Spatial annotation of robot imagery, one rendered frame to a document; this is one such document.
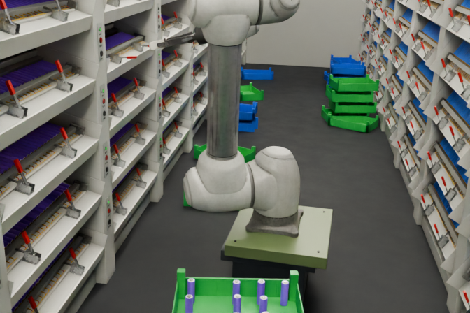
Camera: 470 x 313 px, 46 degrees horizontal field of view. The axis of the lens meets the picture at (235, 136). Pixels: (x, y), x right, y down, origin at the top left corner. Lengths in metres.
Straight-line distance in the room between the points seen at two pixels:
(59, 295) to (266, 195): 0.71
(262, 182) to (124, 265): 0.69
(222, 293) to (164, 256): 0.83
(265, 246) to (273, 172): 0.24
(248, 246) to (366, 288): 0.52
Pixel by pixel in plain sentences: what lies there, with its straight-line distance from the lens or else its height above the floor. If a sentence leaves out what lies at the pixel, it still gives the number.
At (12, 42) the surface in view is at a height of 0.94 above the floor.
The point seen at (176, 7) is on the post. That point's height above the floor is 0.85.
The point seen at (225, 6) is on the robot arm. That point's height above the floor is 1.01.
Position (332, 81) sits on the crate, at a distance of 4.07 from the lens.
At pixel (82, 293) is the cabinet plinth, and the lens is 2.02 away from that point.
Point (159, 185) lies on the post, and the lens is 2.70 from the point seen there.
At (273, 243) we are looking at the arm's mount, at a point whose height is 0.24.
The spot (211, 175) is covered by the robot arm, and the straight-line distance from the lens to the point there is 1.76.
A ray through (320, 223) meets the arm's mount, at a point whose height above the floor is 0.25.
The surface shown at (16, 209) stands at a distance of 1.43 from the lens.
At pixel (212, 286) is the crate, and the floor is 0.35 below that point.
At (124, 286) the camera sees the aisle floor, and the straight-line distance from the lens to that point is 2.10.
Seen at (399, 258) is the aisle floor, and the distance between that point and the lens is 2.38.
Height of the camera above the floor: 1.15
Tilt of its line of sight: 18 degrees down
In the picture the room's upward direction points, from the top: 2 degrees clockwise
